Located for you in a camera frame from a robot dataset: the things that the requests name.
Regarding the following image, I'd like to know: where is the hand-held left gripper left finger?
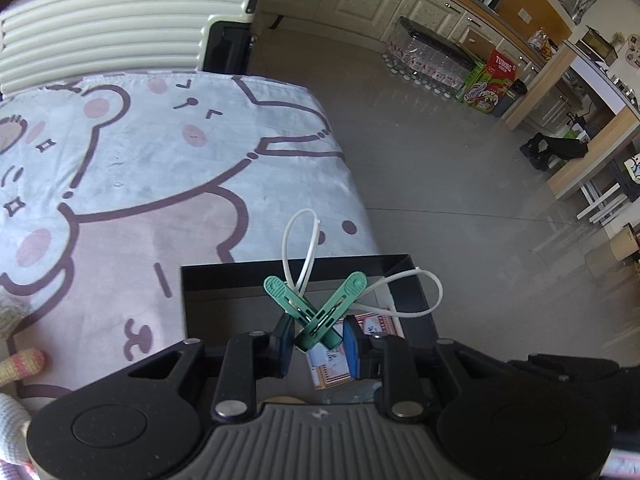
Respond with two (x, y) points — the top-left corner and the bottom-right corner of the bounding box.
(128, 314), (297, 424)

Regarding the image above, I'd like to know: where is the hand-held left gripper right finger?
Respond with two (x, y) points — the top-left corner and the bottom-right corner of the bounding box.
(341, 313), (506, 421)

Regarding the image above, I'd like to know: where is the red playing card box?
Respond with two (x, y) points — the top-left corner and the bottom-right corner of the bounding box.
(305, 309), (405, 390)

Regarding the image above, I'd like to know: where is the black cardboard box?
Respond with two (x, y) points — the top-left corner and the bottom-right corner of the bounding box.
(179, 253), (441, 392)

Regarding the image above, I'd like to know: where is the pastel crochet bunny toy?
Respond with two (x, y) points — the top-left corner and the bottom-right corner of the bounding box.
(0, 290), (47, 464)

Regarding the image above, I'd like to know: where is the brown cardboard box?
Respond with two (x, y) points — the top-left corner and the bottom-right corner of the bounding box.
(585, 224), (640, 281)

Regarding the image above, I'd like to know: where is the wooden bar counter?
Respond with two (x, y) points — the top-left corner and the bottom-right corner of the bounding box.
(502, 35), (640, 202)

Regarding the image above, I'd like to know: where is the bear printed blanket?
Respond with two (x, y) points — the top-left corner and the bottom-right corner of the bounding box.
(0, 72), (381, 480)

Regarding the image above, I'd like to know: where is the green red drink carton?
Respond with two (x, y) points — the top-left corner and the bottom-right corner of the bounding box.
(453, 49), (519, 116)

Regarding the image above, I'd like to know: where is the pack of water bottles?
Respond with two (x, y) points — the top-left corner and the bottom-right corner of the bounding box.
(382, 15), (476, 104)

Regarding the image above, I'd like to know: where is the glass tank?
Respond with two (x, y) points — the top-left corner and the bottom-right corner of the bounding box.
(579, 24), (619, 66)

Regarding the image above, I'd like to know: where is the clear food bag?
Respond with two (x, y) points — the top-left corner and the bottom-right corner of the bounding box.
(529, 27), (555, 55)

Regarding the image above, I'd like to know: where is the cream ribbed suitcase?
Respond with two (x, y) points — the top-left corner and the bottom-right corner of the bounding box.
(0, 0), (266, 96)

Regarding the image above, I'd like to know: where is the white chair frame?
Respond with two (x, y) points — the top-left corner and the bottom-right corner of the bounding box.
(577, 182), (631, 224)

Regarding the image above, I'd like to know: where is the cluster of wall photos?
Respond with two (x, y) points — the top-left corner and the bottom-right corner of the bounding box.
(622, 32), (640, 69)

